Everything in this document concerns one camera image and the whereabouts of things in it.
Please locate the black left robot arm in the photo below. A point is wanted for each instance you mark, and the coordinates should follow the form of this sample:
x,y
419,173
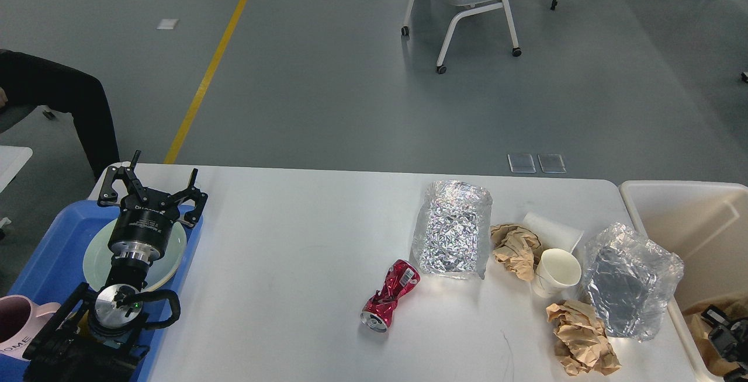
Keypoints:
x,y
94,335

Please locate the pink HOME mug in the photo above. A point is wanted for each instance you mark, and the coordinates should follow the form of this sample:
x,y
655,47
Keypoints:
x,y
21,320

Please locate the crumpled brown paper upper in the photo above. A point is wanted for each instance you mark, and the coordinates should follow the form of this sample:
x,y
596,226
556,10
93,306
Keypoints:
x,y
517,248

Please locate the crumpled brown paper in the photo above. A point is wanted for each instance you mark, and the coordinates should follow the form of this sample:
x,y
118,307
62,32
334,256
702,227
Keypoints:
x,y
517,248
582,344

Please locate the crumpled brown paper lower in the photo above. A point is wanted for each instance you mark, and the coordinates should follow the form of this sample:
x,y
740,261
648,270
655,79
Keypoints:
x,y
582,344

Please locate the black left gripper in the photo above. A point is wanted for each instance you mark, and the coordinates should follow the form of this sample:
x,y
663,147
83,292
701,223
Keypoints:
x,y
145,227

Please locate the aluminium foil tray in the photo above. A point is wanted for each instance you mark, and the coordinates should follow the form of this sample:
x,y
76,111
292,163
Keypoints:
x,y
452,230

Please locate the green plate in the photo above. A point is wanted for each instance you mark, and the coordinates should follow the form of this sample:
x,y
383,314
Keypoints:
x,y
96,261

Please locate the dark seated figure left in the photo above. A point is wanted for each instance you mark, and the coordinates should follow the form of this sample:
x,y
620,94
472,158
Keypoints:
x,y
28,82

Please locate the crushed red soda can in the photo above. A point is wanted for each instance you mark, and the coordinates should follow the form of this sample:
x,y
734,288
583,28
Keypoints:
x,y
401,278

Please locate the clear plastic wrap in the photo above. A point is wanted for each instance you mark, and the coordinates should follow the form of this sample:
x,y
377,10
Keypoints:
x,y
629,280

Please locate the beige plastic bin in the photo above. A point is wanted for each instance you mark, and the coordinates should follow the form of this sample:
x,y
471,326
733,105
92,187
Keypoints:
x,y
705,223

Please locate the brown paper bag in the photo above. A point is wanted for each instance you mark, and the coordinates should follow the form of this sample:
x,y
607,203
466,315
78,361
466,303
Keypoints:
x,y
734,305

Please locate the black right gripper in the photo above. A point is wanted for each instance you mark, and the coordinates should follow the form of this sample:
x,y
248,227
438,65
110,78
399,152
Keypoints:
x,y
730,338

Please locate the dark teal mug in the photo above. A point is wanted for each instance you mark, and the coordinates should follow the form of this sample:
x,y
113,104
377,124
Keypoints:
x,y
84,327

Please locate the white paper cup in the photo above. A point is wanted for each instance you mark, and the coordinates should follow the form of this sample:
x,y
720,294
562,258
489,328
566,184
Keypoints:
x,y
557,270

